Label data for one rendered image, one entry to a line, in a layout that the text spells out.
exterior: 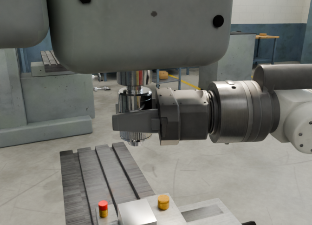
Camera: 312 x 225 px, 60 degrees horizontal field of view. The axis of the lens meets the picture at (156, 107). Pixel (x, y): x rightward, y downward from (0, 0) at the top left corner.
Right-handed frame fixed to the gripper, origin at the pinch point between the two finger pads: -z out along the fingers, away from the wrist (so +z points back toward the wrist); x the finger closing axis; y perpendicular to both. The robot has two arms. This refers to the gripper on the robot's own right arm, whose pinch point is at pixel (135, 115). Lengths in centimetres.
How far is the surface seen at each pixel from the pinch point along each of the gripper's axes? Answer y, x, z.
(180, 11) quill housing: -13.5, 9.0, 4.9
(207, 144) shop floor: 124, -238, 73
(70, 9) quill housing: -13.8, 11.8, -4.7
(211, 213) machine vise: 24.6, -8.4, 14.4
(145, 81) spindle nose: -5.3, 1.9, 1.5
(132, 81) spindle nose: -5.4, 2.4, -0.2
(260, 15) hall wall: -15, -795, 359
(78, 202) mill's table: 31.2, -22.4, -16.0
